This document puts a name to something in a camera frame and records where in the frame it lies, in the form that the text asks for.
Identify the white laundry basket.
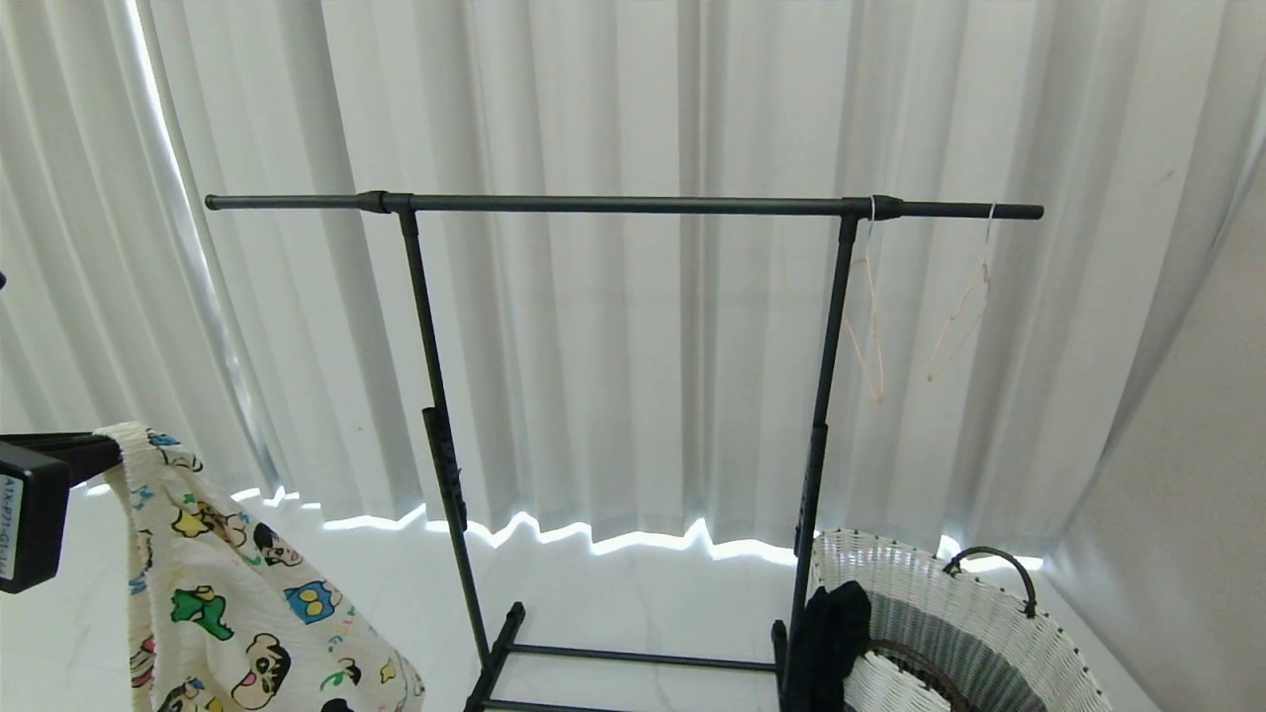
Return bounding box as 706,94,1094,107
809,529,1114,712

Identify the pink clothes hanger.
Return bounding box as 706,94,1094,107
841,222,888,404
926,213,996,383

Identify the white curtain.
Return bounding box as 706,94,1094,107
0,0,1266,567

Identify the black clothes rack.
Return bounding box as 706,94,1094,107
205,190,1045,712

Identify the black garment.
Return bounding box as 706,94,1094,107
781,580,873,712

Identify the cream printed garment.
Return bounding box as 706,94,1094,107
96,422,426,712

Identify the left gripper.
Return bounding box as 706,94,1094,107
0,440,72,594

